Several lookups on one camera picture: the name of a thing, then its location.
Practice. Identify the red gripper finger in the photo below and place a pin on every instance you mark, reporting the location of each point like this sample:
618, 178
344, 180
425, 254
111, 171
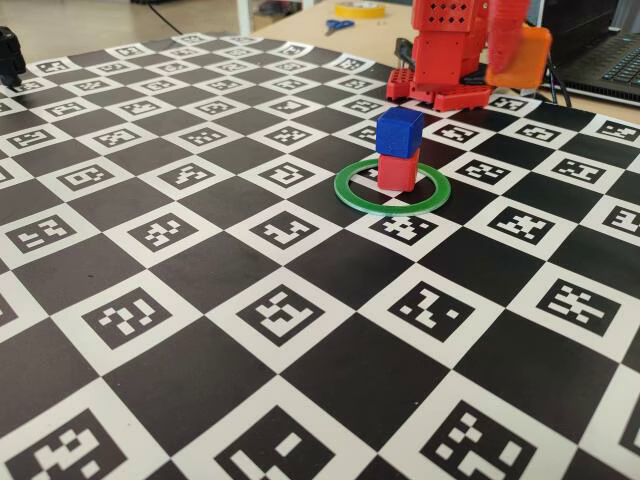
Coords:
507, 35

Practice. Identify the orange cube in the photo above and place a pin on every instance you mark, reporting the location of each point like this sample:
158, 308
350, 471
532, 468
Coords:
530, 60

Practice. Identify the blue cube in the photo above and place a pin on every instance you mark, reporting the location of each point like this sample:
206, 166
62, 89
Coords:
400, 132

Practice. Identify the red cube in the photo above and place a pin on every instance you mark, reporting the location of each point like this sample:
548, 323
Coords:
397, 172

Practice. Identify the red robot base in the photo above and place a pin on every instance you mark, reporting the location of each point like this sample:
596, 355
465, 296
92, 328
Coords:
460, 97

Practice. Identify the red robot arm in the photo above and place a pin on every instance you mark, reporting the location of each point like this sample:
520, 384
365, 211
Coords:
440, 50

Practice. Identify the black laptop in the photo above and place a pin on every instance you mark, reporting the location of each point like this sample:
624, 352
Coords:
600, 60

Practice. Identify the yellow tape roll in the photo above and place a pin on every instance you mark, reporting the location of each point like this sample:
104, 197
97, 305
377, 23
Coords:
350, 10

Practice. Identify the white table leg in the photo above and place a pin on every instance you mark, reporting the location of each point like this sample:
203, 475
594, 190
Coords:
243, 15

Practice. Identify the black white marker checkerboard mat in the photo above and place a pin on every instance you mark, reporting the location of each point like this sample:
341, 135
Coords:
300, 350

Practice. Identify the black plastic device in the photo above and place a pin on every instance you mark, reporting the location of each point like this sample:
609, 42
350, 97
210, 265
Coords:
10, 55

